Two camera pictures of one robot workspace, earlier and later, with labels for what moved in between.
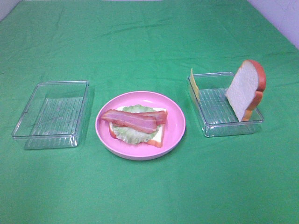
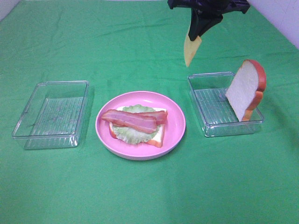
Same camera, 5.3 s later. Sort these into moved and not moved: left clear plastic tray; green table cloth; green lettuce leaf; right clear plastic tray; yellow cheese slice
Moved: yellow cheese slice
Not moved: green table cloth; left clear plastic tray; green lettuce leaf; right clear plastic tray
